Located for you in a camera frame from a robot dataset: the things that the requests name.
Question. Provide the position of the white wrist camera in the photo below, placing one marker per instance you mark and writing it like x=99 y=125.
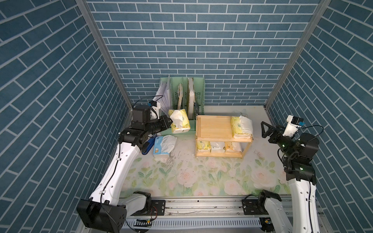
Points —
x=154 y=109
x=294 y=124

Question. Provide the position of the blue tissue pack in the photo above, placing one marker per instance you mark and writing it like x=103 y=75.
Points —
x=163 y=146

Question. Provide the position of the aluminium corner post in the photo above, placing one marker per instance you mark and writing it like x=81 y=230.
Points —
x=316 y=17
x=88 y=17

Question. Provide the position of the yellow green tissue pack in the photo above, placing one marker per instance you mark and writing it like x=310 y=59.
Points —
x=242 y=127

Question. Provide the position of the wooden two-tier shelf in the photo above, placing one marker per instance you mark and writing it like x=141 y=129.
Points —
x=218 y=129

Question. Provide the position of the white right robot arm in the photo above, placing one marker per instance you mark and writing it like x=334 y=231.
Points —
x=300 y=175

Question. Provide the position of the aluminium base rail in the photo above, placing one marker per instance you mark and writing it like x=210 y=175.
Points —
x=213 y=212

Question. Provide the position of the brown edged book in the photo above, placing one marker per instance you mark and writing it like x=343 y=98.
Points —
x=180 y=96

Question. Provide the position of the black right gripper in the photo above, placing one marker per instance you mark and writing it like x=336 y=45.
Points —
x=277 y=134

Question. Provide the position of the orange lower tissue pack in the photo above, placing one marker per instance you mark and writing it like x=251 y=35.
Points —
x=233 y=147

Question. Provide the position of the floral table mat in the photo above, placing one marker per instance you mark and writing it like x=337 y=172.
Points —
x=182 y=174

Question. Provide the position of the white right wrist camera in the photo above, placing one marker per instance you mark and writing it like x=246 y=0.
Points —
x=294 y=124

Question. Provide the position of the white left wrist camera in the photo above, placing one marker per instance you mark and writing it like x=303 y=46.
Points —
x=154 y=109

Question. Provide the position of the aluminium left corner post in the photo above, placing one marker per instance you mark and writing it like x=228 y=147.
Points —
x=88 y=17

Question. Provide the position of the white tissue pack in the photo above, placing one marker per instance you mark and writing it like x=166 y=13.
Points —
x=217 y=147

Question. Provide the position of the aluminium right corner post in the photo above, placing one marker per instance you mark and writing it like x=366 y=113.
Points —
x=316 y=17

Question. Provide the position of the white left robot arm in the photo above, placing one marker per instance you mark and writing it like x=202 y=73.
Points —
x=116 y=174

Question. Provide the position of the green plastic file organizer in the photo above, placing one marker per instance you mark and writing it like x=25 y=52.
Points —
x=199 y=104

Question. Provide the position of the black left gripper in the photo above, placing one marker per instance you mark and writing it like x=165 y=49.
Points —
x=164 y=125

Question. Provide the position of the white paper stack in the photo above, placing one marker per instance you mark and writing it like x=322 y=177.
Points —
x=163 y=97

